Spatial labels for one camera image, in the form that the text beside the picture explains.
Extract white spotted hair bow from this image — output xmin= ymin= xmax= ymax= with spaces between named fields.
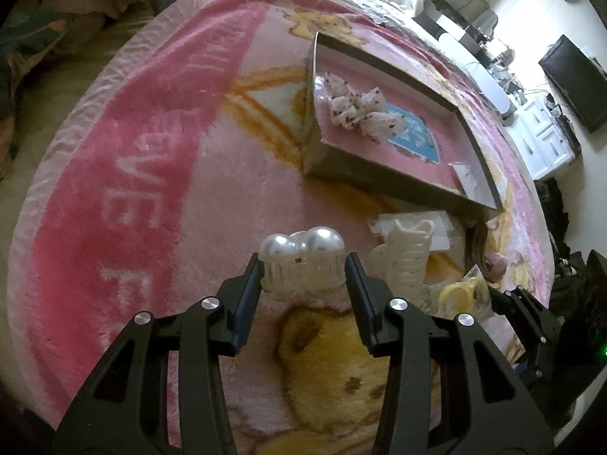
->
xmin=322 ymin=72 xmax=409 ymax=144

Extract pearl hair claw clip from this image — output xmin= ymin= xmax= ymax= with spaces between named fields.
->
xmin=258 ymin=226 xmax=346 ymax=300

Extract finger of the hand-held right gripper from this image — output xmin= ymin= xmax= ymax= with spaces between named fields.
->
xmin=488 ymin=287 xmax=553 ymax=346
xmin=514 ymin=340 xmax=547 ymax=382

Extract floral quilt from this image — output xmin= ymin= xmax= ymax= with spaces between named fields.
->
xmin=0 ymin=0 xmax=98 ymax=181

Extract black television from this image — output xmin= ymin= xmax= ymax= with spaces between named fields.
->
xmin=538 ymin=35 xmax=607 ymax=134

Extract pink hair accessory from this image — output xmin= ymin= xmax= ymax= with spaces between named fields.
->
xmin=488 ymin=252 xmax=510 ymax=278

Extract white cabinet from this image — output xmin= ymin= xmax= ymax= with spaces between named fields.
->
xmin=505 ymin=95 xmax=577 ymax=181

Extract black bag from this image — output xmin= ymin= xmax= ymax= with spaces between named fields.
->
xmin=533 ymin=177 xmax=572 ymax=259

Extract white paper scrap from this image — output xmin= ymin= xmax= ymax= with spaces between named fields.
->
xmin=450 ymin=161 xmax=480 ymax=197

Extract pink printed blanket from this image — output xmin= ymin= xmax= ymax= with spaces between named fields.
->
xmin=7 ymin=0 xmax=555 ymax=455

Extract beige bed sheet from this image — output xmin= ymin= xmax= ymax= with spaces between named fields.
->
xmin=0 ymin=0 xmax=162 ymax=257

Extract white bed footboard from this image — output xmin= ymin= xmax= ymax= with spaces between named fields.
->
xmin=439 ymin=32 xmax=517 ymax=119

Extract cream hair claw clip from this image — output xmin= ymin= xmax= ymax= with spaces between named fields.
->
xmin=370 ymin=218 xmax=437 ymax=304

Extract yellow hair clip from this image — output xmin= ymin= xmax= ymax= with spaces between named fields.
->
xmin=439 ymin=279 xmax=491 ymax=318

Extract pink shallow cardboard box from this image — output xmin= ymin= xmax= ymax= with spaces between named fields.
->
xmin=302 ymin=31 xmax=504 ymax=221

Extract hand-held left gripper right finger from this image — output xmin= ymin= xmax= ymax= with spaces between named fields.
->
xmin=344 ymin=252 xmax=555 ymax=455

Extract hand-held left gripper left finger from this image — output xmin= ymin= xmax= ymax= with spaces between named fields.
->
xmin=52 ymin=252 xmax=266 ymax=455

